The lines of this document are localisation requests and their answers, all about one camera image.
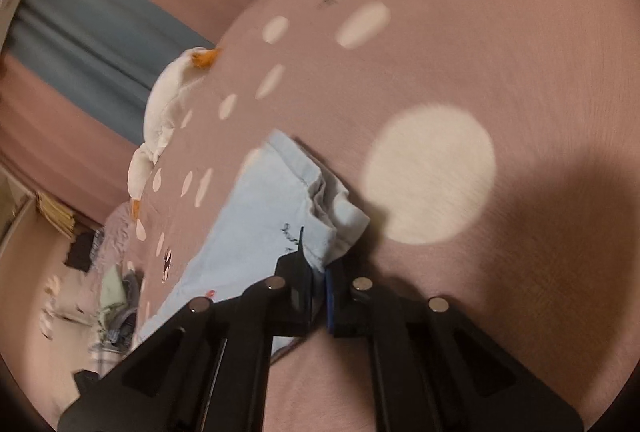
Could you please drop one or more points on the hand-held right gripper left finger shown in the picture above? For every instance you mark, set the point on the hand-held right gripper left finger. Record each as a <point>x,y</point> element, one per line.
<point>295,299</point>

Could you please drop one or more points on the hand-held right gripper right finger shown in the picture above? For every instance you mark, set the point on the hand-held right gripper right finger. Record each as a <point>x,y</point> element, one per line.
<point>330,299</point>

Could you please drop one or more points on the light blue pants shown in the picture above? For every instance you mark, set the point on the light blue pants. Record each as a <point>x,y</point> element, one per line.
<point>260,222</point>

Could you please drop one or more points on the dark denim garment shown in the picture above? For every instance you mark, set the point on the dark denim garment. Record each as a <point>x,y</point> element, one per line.
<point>131,312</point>

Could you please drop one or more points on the green folded garment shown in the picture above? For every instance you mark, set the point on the green folded garment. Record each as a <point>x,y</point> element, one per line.
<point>111,297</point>

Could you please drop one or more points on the lilac duvet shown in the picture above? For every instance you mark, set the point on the lilac duvet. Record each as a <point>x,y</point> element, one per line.
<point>117,232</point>

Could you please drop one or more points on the black cloth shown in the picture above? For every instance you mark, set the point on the black cloth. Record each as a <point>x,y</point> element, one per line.
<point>82,252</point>

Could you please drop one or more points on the white pillow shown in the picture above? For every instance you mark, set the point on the white pillow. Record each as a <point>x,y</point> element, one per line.
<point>75,299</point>

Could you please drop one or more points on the white goose plush toy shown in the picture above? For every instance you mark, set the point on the white goose plush toy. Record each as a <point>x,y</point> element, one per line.
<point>170,91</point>

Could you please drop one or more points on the small white plush toy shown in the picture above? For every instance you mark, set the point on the small white plush toy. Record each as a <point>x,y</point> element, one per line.
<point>50,307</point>

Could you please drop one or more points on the pink polka dot blanket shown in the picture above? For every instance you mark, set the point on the pink polka dot blanket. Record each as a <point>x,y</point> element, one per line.
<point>500,86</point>

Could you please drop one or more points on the white glass-front cabinet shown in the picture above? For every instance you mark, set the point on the white glass-front cabinet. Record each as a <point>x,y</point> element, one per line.
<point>15,202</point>

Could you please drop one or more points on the blue curtain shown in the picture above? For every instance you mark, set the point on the blue curtain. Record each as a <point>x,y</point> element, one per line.
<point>85,36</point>

